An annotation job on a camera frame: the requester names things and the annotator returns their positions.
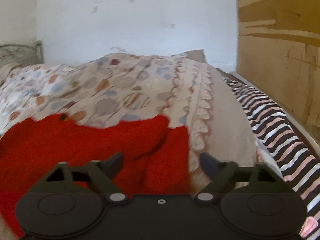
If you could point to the red knitted sweater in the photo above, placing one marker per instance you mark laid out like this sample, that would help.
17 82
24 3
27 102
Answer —
155 156

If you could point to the striped bed sheet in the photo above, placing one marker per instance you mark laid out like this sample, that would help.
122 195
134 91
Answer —
270 124

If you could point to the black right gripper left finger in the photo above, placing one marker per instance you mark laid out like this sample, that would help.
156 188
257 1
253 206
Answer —
70 200

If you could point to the metal bed headboard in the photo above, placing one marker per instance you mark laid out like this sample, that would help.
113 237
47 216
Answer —
22 54

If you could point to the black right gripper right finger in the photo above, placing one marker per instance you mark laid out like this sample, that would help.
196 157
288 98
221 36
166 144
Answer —
252 200

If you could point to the polka dot quilt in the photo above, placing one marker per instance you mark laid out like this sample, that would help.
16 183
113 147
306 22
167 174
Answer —
123 87

